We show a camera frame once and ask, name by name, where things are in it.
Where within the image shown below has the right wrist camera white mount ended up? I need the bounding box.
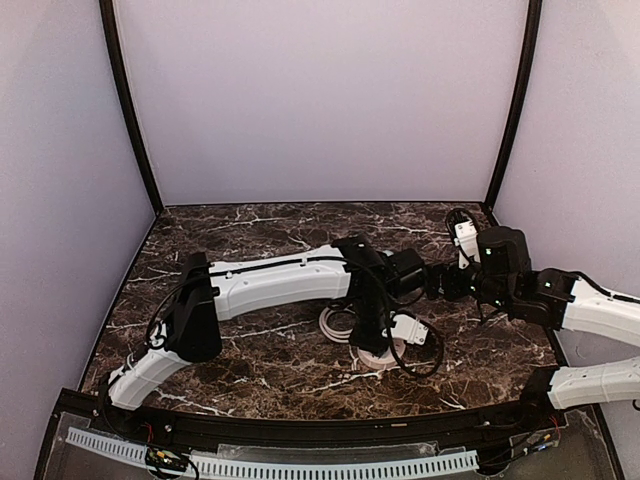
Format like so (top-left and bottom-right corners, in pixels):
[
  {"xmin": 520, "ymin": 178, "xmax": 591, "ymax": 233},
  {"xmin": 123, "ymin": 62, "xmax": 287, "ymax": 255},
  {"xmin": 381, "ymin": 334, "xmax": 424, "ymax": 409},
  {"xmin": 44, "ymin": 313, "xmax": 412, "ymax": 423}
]
[{"xmin": 445, "ymin": 208, "xmax": 480, "ymax": 269}]

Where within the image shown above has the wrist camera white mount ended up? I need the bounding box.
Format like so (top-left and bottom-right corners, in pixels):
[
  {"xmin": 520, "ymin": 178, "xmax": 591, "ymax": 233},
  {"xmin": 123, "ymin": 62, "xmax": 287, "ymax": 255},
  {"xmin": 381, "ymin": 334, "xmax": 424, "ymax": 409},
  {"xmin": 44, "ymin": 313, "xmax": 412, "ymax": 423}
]
[
  {"xmin": 390, "ymin": 313, "xmax": 429, "ymax": 345},
  {"xmin": 445, "ymin": 208, "xmax": 480, "ymax": 269}
]

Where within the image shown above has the left black frame post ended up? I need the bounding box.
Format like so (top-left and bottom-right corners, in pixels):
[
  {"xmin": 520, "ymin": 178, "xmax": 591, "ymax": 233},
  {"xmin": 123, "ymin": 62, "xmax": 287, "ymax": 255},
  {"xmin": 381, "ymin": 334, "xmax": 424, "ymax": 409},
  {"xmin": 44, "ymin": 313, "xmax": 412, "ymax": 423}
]
[{"xmin": 98, "ymin": 0, "xmax": 164, "ymax": 216}]

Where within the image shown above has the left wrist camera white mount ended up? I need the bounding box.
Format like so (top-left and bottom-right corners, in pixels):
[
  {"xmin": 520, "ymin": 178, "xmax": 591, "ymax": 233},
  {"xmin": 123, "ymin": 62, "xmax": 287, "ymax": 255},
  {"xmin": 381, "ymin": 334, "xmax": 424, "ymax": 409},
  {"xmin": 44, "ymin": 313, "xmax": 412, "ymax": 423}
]
[{"xmin": 390, "ymin": 313, "xmax": 429, "ymax": 345}]

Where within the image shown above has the white slotted cable duct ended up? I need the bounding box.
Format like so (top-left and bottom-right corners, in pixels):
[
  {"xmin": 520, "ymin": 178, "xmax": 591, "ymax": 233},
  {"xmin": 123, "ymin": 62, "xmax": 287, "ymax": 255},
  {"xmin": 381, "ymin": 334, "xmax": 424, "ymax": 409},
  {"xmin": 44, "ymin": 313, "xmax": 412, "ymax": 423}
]
[{"xmin": 65, "ymin": 427, "xmax": 479, "ymax": 479}]

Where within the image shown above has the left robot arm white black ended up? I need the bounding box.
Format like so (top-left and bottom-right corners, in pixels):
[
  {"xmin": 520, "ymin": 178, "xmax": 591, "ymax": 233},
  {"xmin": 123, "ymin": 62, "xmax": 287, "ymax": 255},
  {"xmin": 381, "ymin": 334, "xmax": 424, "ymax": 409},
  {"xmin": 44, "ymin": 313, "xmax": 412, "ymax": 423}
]
[{"xmin": 99, "ymin": 235, "xmax": 428, "ymax": 411}]

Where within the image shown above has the pink round power socket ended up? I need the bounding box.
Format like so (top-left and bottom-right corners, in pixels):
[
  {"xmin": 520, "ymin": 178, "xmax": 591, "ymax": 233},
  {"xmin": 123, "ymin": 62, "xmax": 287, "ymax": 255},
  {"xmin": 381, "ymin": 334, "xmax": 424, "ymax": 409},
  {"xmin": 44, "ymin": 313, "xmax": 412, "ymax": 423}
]
[{"xmin": 356, "ymin": 340, "xmax": 406, "ymax": 371}]

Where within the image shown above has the black frame post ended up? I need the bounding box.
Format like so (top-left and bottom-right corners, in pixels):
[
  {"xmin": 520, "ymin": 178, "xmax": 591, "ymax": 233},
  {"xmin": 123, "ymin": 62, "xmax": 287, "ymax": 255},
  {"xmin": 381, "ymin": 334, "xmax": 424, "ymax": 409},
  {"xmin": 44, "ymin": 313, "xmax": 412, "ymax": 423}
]
[
  {"xmin": 98, "ymin": 0, "xmax": 164, "ymax": 216},
  {"xmin": 484, "ymin": 0, "xmax": 543, "ymax": 211}
]

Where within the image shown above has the black table front rail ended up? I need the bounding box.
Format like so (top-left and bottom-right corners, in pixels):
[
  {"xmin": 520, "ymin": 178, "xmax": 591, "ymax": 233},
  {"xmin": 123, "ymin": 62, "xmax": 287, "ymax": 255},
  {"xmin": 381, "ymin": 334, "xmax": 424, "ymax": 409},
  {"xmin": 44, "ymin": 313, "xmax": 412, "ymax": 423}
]
[{"xmin": 94, "ymin": 382, "xmax": 561, "ymax": 451}]

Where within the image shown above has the right black frame post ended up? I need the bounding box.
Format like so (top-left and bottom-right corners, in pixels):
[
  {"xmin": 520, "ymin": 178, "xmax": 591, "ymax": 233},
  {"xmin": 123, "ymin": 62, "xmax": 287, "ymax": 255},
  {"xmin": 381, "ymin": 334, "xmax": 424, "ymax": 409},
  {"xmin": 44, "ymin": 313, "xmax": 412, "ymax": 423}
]
[{"xmin": 484, "ymin": 0, "xmax": 543, "ymax": 211}]

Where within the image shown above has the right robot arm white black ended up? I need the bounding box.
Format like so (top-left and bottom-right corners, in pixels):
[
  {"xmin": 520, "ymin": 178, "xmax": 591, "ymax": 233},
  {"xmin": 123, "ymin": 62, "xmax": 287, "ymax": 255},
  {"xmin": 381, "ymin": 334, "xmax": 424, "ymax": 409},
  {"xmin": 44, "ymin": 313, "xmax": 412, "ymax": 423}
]
[{"xmin": 425, "ymin": 223, "xmax": 639, "ymax": 410}]

